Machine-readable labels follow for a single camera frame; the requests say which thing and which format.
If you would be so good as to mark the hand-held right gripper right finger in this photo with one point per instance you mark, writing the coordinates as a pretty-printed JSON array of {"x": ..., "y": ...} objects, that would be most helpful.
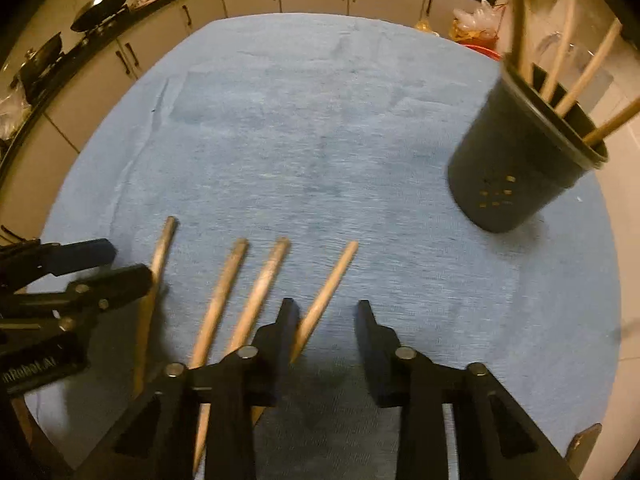
[{"x": 371, "y": 342}]

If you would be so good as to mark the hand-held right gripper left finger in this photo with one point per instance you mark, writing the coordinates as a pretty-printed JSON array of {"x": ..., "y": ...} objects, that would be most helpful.
[{"x": 285, "y": 332}]

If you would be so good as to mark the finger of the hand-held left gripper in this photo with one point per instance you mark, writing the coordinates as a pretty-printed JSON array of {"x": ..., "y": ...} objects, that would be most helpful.
[
  {"x": 80, "y": 256},
  {"x": 122, "y": 282}
]

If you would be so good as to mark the black utensil holder cup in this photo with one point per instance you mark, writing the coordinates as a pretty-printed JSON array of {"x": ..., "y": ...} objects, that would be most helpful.
[{"x": 510, "y": 170}]

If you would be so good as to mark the person's left forearm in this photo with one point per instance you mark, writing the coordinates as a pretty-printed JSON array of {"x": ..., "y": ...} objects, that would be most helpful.
[{"x": 21, "y": 417}]

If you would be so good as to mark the clear plastic bag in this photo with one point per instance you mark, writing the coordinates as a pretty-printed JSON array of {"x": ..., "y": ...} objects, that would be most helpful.
[{"x": 10, "y": 116}]

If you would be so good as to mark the steel cooking pot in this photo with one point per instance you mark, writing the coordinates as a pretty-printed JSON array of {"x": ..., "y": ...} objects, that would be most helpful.
[{"x": 42, "y": 62}]

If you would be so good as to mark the blue towel table cover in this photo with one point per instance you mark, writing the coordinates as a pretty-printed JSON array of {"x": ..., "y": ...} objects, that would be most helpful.
[{"x": 320, "y": 135}]

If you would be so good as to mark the brown wooden object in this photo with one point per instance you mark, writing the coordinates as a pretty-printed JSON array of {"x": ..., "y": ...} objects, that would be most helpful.
[{"x": 584, "y": 447}]

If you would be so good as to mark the red floor basin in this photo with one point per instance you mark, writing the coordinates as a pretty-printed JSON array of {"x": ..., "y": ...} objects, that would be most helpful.
[{"x": 484, "y": 51}]

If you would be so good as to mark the yellow object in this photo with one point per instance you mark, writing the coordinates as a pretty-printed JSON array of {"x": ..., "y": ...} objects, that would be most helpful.
[{"x": 426, "y": 25}]

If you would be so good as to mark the crumpled plastic bags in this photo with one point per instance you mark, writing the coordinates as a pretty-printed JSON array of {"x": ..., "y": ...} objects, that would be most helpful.
[{"x": 475, "y": 22}]

